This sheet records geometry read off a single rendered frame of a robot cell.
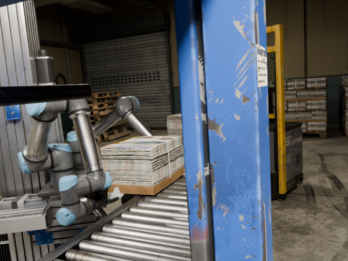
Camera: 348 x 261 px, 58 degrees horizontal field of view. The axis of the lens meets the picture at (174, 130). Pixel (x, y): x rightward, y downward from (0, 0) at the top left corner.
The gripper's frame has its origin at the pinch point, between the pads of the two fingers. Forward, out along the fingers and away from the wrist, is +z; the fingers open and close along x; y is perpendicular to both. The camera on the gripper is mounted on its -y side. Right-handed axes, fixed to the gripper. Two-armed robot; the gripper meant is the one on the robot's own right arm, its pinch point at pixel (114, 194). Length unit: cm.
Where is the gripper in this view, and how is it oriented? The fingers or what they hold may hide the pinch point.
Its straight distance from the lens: 163.5
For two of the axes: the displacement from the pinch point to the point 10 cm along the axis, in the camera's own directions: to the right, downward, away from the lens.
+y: -1.3, -9.9, -1.1
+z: 4.1, -1.5, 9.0
